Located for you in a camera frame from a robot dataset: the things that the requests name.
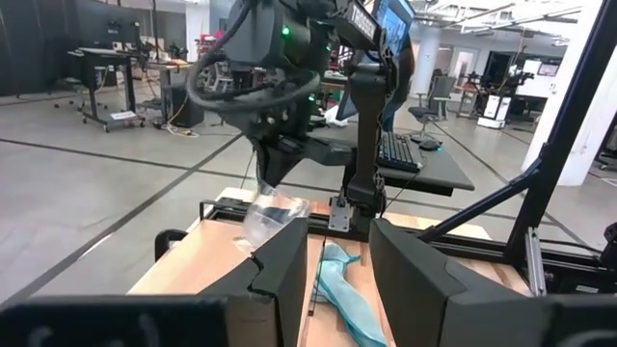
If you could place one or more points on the grey office chair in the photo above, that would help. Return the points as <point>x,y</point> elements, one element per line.
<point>434,103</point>

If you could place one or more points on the white cabinet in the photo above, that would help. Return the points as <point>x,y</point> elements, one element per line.
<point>494,111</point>

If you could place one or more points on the black keyboard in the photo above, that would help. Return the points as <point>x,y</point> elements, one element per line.
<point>397,153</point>

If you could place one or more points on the black desk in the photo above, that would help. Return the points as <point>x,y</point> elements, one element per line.
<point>443,168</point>

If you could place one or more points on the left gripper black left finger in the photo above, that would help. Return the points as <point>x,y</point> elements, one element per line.
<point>284,270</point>

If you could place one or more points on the wall screen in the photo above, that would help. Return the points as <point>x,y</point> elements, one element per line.
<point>548,69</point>

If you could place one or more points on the background robot rig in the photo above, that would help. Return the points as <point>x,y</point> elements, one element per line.
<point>501,77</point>

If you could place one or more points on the long silver metal bracket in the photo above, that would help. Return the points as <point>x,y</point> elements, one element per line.
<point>536,262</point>

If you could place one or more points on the black computer tower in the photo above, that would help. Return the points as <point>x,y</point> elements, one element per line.
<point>185,108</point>

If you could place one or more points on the black table edge clamp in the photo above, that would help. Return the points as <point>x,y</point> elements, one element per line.
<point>166,241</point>

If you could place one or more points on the black computer mouse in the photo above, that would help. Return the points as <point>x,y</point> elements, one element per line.
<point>430,144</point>

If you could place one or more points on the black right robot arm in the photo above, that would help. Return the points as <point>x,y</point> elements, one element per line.
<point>270,34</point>

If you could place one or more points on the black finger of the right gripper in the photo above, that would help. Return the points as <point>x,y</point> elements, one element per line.
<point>287,166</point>
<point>266,166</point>

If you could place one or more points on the black wheeled workbench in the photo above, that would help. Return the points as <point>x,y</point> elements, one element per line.
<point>103,77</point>

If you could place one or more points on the light blue cloth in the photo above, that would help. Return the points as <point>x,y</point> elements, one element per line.
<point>344,289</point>

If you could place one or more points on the clear plastic cup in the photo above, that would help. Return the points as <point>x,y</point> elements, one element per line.
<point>270,217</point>

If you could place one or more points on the computer monitor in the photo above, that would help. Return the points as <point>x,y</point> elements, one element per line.
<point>395,21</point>

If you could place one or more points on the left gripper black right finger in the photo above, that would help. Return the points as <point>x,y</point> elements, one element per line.
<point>414,279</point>

